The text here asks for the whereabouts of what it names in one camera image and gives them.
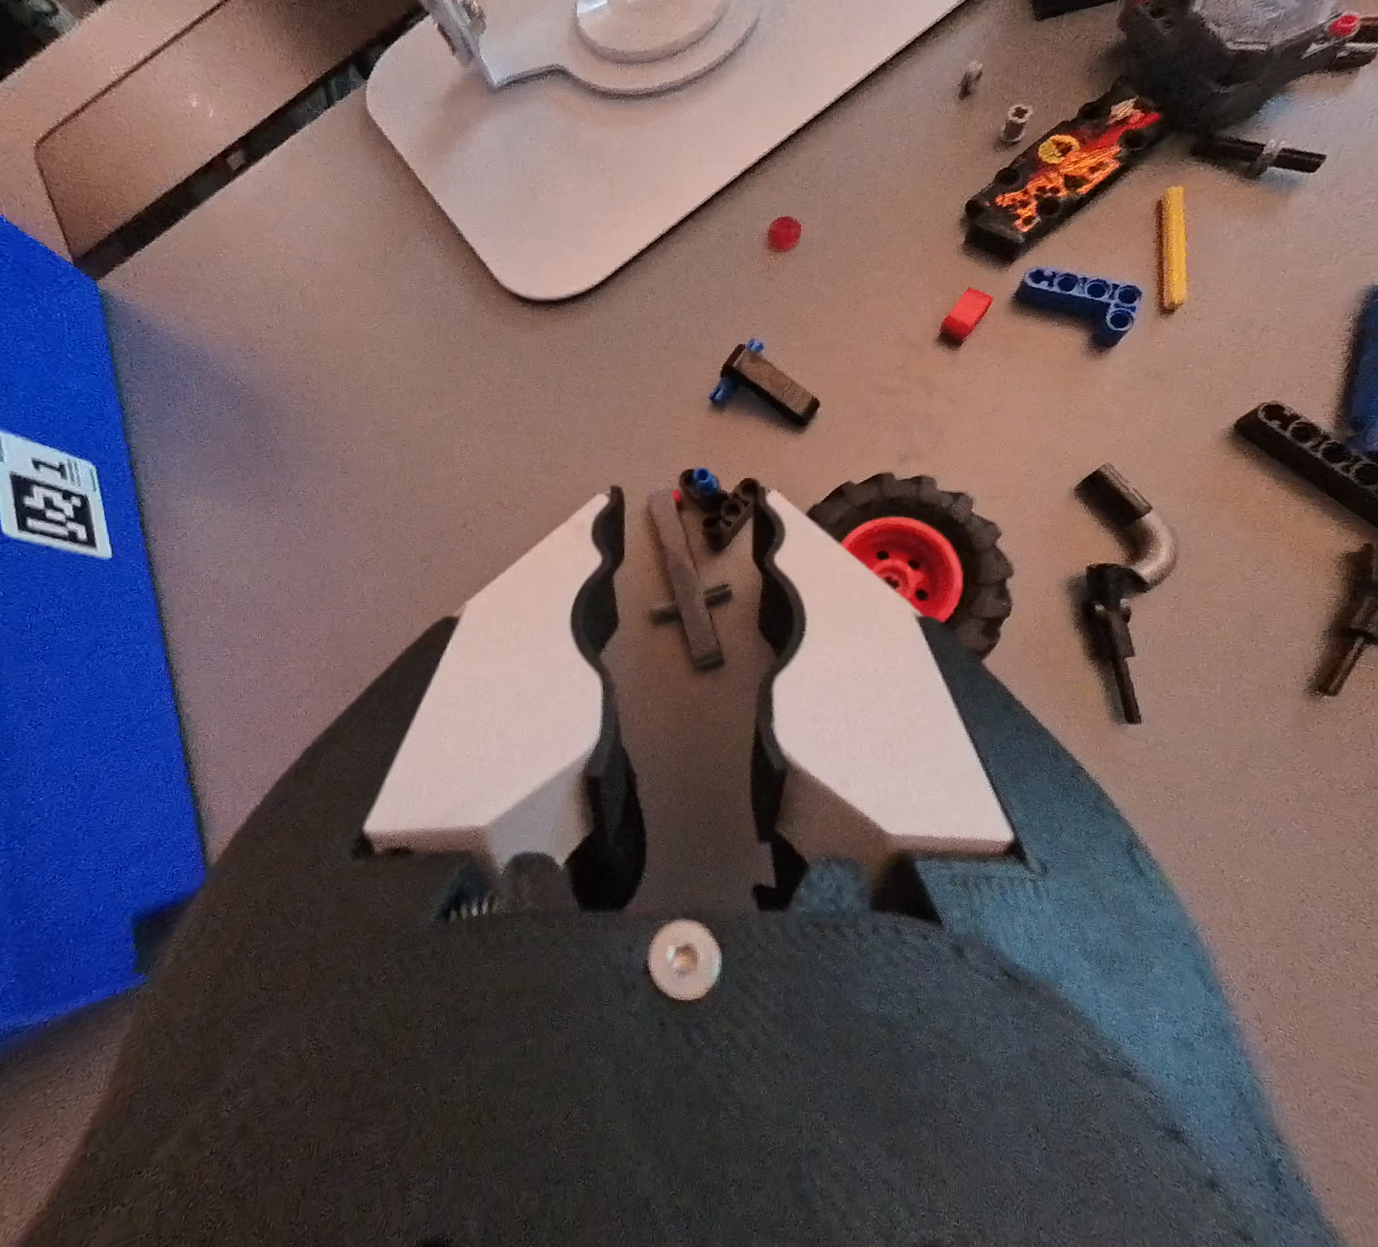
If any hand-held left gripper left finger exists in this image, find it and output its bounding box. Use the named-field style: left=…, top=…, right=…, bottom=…
left=361, top=490, right=642, bottom=883

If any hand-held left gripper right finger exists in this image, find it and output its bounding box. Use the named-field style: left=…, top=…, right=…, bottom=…
left=749, top=494, right=1014, bottom=887

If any dark grey toy beam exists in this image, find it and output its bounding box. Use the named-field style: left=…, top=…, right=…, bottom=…
left=647, top=490, right=737, bottom=675

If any grey toy pull-back motor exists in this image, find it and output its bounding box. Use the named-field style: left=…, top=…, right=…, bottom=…
left=1116, top=0, right=1375, bottom=137

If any grey elbow toy tube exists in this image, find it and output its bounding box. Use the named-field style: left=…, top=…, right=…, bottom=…
left=1075, top=465, right=1184, bottom=593

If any grey desk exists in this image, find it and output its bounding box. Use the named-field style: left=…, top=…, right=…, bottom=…
left=0, top=0, right=1378, bottom=1247

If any black wheel red rim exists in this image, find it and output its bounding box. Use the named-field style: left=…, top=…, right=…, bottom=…
left=808, top=474, right=1016, bottom=659

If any black toy axle pin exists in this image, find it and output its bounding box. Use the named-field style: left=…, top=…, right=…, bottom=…
left=1082, top=562, right=1150, bottom=727

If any small black toy connector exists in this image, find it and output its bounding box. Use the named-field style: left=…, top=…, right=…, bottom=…
left=707, top=341, right=824, bottom=429

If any blue plastic bin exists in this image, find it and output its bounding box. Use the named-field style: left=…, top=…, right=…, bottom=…
left=0, top=215, right=211, bottom=1049

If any small blue toy beam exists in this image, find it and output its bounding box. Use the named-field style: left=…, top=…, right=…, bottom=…
left=1016, top=265, right=1147, bottom=346

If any yellow toy axle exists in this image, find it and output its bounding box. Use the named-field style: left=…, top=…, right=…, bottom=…
left=1158, top=184, right=1192, bottom=316

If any black panel flame sticker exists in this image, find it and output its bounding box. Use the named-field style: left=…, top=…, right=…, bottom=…
left=961, top=84, right=1178, bottom=262

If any black white toy pin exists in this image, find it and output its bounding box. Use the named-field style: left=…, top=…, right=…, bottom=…
left=1189, top=133, right=1330, bottom=178

